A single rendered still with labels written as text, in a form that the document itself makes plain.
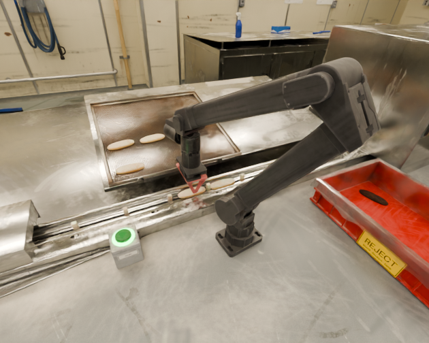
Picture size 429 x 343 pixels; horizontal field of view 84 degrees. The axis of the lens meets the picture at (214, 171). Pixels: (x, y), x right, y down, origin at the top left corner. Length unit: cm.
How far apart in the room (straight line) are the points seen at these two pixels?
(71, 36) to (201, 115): 381
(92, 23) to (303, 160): 404
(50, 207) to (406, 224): 117
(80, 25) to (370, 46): 375
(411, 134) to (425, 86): 17
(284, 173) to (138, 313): 45
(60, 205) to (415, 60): 130
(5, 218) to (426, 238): 120
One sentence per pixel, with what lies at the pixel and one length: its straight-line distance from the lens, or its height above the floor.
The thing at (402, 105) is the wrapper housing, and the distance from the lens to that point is 116.
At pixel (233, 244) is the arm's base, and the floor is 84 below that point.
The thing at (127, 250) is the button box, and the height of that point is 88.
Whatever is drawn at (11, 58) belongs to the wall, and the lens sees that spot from 444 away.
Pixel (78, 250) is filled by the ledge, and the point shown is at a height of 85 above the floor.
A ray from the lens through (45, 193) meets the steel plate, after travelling 102.
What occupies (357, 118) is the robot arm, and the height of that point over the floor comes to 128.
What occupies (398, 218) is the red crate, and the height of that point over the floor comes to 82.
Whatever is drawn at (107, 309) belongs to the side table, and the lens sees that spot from 68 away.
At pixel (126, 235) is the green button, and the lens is 66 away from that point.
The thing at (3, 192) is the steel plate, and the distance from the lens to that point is 111.
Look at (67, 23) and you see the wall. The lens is 429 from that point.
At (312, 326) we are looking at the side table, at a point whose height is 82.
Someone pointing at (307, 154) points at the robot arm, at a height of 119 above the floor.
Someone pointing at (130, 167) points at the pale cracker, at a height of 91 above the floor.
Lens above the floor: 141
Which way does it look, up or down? 37 degrees down
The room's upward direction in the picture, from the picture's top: 3 degrees clockwise
